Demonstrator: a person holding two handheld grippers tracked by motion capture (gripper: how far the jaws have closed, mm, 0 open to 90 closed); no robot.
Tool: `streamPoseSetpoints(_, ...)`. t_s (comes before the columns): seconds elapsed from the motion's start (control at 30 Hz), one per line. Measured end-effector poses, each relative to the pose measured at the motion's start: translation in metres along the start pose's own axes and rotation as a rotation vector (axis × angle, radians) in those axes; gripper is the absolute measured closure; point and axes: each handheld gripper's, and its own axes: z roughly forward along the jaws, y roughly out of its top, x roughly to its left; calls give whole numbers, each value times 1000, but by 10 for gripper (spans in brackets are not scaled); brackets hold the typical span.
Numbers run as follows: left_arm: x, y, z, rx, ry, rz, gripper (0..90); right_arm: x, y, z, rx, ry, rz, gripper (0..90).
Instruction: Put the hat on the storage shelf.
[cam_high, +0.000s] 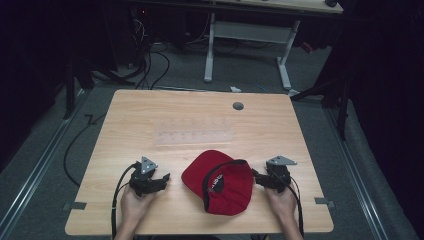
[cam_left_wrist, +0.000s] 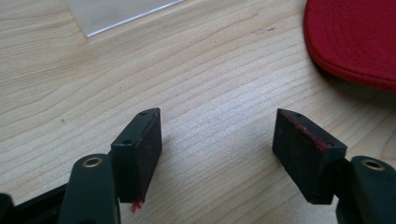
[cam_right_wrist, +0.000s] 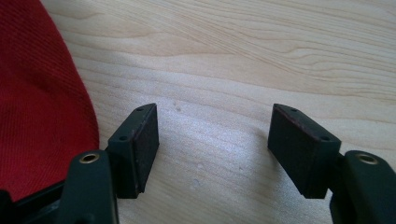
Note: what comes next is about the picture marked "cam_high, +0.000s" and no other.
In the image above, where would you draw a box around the black stand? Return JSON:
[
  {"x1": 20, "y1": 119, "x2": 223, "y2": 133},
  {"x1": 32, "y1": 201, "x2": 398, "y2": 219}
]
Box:
[
  {"x1": 290, "y1": 71, "x2": 354, "y2": 141},
  {"x1": 62, "y1": 56, "x2": 136, "y2": 120}
]

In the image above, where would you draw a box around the person's left hand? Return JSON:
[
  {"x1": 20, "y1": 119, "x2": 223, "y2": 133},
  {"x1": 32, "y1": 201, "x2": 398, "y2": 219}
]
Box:
[{"x1": 120, "y1": 184, "x2": 158, "y2": 228}]

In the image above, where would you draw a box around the white-legged desk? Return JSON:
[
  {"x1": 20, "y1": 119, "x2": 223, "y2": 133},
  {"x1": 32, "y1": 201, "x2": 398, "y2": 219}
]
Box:
[{"x1": 126, "y1": 0, "x2": 345, "y2": 92}]

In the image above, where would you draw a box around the metal floor rail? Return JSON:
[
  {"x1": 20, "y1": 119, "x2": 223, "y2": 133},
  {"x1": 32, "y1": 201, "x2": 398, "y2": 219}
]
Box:
[
  {"x1": 0, "y1": 89, "x2": 90, "y2": 232},
  {"x1": 324, "y1": 108, "x2": 389, "y2": 240}
]

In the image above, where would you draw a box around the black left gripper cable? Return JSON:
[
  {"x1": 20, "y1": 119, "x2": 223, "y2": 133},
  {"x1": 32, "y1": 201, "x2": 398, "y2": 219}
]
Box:
[{"x1": 110, "y1": 162, "x2": 138, "y2": 240}]

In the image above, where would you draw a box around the bundle of black cables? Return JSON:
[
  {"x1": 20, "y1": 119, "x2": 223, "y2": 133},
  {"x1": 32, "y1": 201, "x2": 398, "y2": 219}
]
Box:
[{"x1": 128, "y1": 13, "x2": 171, "y2": 91}]

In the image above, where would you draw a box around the grey tape strip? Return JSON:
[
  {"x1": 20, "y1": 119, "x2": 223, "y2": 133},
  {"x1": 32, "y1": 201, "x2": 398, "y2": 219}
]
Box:
[
  {"x1": 62, "y1": 201, "x2": 88, "y2": 212},
  {"x1": 314, "y1": 196, "x2": 336, "y2": 209}
]

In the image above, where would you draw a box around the person's right hand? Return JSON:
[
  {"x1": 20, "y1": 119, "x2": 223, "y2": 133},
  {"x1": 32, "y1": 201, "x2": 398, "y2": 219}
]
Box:
[{"x1": 264, "y1": 185, "x2": 298, "y2": 224}]

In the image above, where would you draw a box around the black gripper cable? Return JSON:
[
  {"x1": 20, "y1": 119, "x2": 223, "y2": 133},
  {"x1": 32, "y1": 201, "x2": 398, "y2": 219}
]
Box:
[
  {"x1": 110, "y1": 162, "x2": 138, "y2": 240},
  {"x1": 285, "y1": 175, "x2": 305, "y2": 238}
]

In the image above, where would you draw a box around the red baseball cap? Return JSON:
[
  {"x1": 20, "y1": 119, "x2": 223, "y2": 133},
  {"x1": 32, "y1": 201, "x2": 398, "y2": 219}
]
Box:
[{"x1": 180, "y1": 149, "x2": 255, "y2": 217}]

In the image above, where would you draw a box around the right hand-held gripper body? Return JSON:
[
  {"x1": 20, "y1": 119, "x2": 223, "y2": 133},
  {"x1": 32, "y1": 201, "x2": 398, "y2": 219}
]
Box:
[{"x1": 265, "y1": 155, "x2": 298, "y2": 195}]

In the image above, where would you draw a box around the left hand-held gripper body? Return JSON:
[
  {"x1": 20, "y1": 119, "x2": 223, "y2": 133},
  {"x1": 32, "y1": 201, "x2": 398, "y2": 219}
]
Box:
[{"x1": 128, "y1": 155, "x2": 159, "y2": 198}]

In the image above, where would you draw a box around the black floor cable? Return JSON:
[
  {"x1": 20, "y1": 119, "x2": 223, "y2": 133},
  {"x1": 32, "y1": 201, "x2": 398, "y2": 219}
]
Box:
[{"x1": 63, "y1": 113, "x2": 108, "y2": 188}]

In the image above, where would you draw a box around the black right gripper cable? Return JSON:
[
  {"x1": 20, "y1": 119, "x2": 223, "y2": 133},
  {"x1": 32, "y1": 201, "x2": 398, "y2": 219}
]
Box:
[{"x1": 285, "y1": 175, "x2": 305, "y2": 238}]

